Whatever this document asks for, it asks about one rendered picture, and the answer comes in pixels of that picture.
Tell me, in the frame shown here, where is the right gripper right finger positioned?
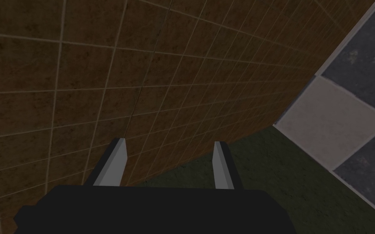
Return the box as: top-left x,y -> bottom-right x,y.
212,141 -> 244,190

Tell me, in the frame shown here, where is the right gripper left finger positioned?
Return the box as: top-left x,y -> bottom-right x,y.
83,137 -> 128,187

